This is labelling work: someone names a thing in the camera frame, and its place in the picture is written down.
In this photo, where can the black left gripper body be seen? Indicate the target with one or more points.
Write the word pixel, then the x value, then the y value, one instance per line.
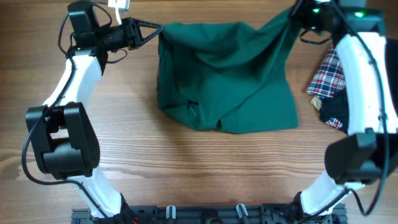
pixel 118 37

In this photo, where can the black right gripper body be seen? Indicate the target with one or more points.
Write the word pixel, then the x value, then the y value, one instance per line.
pixel 298 12

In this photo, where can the green cloth bag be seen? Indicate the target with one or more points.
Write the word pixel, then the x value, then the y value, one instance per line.
pixel 228 77

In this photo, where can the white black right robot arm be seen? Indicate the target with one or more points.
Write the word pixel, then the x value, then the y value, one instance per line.
pixel 369 152

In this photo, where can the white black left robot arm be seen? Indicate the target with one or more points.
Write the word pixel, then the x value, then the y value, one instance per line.
pixel 60 132

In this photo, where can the plaid checkered shirt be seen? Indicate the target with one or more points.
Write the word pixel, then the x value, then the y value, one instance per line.
pixel 328 84

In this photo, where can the tan cardboard tag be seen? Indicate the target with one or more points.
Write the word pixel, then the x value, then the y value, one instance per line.
pixel 316 102

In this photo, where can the dark navy garment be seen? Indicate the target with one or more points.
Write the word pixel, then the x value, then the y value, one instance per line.
pixel 391 67

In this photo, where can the black aluminium mounting rail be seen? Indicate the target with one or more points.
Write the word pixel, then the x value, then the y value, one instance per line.
pixel 265 213

